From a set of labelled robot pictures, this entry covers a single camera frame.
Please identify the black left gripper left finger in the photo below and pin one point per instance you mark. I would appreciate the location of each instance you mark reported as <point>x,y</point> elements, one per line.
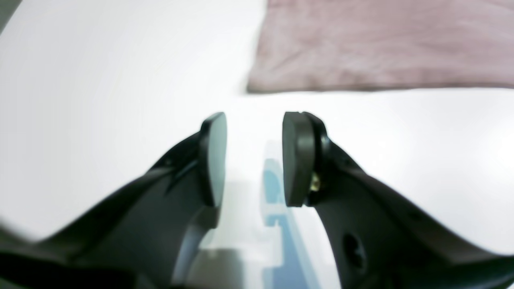
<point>143,236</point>

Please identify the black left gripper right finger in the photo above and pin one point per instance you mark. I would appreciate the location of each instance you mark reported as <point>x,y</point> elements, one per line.
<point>379,239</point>

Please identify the mauve T-shirt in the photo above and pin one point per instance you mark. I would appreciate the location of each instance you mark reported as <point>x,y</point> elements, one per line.
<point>324,45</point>

